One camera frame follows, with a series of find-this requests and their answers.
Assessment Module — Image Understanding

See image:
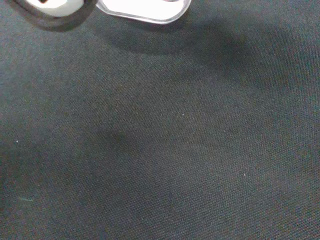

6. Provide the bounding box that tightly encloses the black cloth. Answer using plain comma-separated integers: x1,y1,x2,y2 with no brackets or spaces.
0,0,320,240

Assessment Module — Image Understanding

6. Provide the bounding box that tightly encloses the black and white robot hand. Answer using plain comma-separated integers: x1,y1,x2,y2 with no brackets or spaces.
9,0,193,33

